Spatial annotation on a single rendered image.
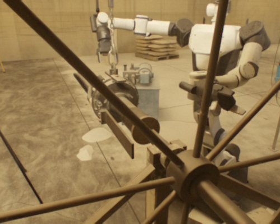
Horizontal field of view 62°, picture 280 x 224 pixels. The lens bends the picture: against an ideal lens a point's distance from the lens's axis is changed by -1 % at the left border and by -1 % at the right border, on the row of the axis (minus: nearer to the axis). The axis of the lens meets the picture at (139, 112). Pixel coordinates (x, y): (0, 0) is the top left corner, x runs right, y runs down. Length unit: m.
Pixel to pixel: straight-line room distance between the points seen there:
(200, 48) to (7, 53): 8.03
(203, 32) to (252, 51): 0.29
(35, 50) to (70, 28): 1.40
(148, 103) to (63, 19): 6.34
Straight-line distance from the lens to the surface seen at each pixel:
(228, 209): 0.70
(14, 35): 8.95
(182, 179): 0.75
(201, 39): 1.43
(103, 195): 0.69
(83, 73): 0.53
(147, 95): 3.09
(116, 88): 1.39
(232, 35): 1.40
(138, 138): 1.09
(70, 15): 9.00
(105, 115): 1.39
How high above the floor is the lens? 1.41
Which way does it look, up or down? 22 degrees down
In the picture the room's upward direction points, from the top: straight up
